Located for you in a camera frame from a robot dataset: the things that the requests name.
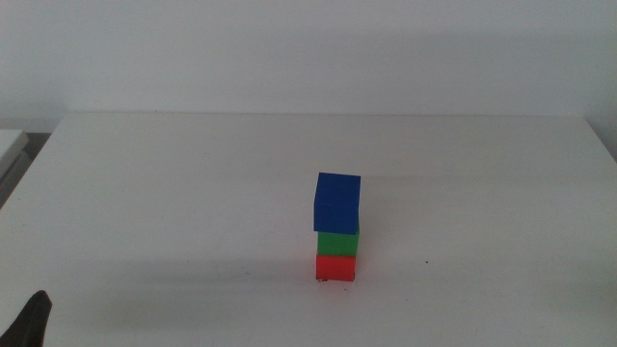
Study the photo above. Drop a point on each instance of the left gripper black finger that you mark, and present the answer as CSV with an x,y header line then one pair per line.
x,y
29,323

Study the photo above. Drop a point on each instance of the red cube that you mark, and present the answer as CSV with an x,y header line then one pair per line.
x,y
336,268

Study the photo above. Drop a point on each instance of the green cube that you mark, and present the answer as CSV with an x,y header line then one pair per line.
x,y
337,245

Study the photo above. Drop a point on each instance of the blue cube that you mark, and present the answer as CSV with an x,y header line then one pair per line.
x,y
337,205

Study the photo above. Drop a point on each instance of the white side table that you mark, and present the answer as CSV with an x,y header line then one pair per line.
x,y
9,142

